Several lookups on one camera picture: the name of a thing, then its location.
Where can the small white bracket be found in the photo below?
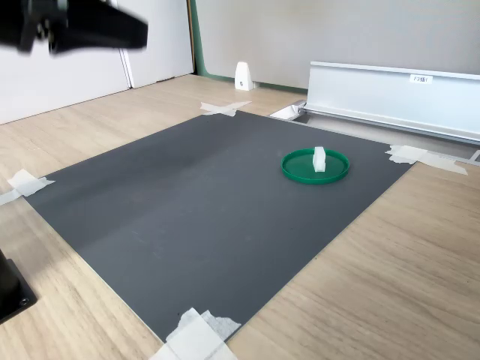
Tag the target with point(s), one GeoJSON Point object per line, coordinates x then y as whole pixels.
{"type": "Point", "coordinates": [243, 77]}

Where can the dark grey mat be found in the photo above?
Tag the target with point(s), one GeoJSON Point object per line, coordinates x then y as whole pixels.
{"type": "Point", "coordinates": [206, 210]}

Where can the small white plastic terminal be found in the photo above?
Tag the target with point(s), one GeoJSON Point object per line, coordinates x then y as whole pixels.
{"type": "Point", "coordinates": [319, 159]}

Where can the white masking tape piece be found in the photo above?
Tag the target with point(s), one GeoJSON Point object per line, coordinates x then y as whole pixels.
{"type": "Point", "coordinates": [416, 155]}
{"type": "Point", "coordinates": [225, 107]}
{"type": "Point", "coordinates": [195, 337]}
{"type": "Point", "coordinates": [26, 183]}

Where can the grey partition with green edge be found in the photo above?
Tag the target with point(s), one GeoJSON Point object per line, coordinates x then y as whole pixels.
{"type": "Point", "coordinates": [318, 33]}

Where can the narrow white partition panel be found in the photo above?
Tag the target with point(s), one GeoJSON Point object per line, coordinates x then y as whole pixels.
{"type": "Point", "coordinates": [165, 48]}

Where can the round green lid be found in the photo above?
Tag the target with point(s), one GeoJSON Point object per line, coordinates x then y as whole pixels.
{"type": "Point", "coordinates": [300, 168]}

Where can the small white printed label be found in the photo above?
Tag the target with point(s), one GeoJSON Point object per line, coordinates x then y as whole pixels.
{"type": "Point", "coordinates": [420, 79]}

